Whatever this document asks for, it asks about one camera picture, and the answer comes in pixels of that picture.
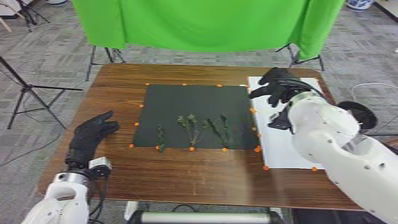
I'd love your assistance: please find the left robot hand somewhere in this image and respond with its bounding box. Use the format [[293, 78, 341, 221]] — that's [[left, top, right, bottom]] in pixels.
[[64, 110, 122, 170]]

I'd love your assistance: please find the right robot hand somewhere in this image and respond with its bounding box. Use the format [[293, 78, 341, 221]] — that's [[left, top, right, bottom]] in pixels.
[[247, 67, 316, 109]]

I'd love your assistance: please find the black cloth stand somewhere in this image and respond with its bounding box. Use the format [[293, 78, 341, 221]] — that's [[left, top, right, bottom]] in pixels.
[[83, 44, 128, 83], [273, 42, 327, 72]]

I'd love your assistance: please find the small green sprig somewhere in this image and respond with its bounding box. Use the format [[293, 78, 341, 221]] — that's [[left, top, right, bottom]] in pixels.
[[153, 123, 169, 154]]

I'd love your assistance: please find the dark mat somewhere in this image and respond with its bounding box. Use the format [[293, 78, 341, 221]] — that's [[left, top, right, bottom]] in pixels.
[[131, 83, 263, 150]]

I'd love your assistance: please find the long green sprig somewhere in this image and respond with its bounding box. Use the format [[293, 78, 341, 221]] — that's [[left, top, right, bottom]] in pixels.
[[202, 113, 234, 149]]

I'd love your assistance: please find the forked green sprig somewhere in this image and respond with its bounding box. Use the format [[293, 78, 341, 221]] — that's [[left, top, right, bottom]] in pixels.
[[176, 113, 206, 148]]

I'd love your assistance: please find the black tripod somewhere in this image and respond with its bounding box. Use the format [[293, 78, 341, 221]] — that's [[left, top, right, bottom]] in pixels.
[[0, 55, 85, 131]]

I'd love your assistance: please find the white sheet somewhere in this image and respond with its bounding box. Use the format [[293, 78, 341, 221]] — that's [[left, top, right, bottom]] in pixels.
[[245, 76, 329, 171]]

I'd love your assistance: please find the blue and white vase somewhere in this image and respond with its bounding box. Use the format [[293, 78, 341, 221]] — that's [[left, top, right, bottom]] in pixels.
[[345, 0, 377, 11]]

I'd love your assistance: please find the pale grey bar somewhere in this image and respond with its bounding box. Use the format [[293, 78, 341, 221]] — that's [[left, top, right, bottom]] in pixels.
[[137, 211, 275, 224]]

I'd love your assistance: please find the white cable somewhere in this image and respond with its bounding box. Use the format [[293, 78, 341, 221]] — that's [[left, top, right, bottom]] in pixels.
[[348, 81, 398, 102]]

